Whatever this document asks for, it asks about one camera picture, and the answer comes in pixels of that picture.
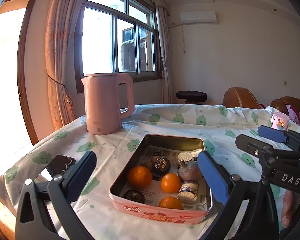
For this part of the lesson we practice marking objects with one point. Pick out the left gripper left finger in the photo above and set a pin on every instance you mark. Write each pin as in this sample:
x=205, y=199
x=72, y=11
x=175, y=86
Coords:
x=33, y=219

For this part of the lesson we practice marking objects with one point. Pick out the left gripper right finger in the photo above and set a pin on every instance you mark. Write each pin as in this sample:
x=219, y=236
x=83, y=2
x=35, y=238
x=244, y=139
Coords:
x=260, y=220

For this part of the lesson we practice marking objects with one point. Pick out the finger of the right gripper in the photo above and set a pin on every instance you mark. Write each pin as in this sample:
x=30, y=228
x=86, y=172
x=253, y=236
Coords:
x=280, y=134
x=258, y=148

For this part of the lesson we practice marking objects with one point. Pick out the brown round fruit with stem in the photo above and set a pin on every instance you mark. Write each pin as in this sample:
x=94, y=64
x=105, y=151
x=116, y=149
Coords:
x=189, y=171

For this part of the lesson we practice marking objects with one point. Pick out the small orange back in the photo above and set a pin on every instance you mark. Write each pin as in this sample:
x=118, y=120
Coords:
x=170, y=183

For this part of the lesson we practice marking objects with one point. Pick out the small orange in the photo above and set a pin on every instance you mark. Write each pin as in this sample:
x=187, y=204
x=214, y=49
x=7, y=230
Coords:
x=170, y=203
x=170, y=183

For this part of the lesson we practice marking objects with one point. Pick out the dark water chestnut back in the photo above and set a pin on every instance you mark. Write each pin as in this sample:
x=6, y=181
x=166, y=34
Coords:
x=161, y=166

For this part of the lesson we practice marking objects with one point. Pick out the dark water chestnut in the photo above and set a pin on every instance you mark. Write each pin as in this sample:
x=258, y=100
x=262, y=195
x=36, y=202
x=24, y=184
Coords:
x=135, y=196
x=161, y=166

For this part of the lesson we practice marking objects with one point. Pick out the small orange front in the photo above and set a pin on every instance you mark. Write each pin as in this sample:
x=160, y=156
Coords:
x=170, y=203

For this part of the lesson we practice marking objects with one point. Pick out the dark water chestnut front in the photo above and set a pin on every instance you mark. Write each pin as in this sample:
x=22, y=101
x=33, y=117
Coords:
x=135, y=196

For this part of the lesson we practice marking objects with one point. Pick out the large wrinkled tangerine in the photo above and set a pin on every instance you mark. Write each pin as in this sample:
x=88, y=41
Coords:
x=139, y=177

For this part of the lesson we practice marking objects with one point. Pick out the person's right hand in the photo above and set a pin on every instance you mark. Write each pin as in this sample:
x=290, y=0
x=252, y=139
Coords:
x=287, y=210

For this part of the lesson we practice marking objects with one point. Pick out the pink cartoon cup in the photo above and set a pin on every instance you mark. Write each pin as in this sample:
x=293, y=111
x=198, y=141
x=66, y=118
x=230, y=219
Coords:
x=279, y=121

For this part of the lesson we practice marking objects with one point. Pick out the smartphone with mirror screen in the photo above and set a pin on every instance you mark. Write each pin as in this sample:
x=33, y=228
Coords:
x=58, y=166

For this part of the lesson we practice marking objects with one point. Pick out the black round stool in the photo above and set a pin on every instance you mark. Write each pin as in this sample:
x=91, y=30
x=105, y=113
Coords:
x=192, y=97

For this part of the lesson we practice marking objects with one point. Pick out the pink metal tin box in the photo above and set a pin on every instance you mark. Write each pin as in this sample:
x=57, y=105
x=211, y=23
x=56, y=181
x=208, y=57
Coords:
x=155, y=212

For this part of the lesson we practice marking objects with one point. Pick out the paper leaflet in tin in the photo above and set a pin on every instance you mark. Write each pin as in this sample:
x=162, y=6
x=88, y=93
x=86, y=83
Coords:
x=154, y=194

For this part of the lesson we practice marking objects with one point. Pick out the pink electric kettle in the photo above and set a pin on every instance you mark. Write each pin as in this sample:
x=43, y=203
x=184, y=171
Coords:
x=102, y=106

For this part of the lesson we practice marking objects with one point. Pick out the white air conditioner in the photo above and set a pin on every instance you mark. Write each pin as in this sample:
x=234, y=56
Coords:
x=198, y=17

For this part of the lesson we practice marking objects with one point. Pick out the pink left curtain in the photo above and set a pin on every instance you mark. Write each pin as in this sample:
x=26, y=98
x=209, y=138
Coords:
x=60, y=29

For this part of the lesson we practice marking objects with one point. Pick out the window with frame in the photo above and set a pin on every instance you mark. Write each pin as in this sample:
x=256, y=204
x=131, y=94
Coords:
x=116, y=36

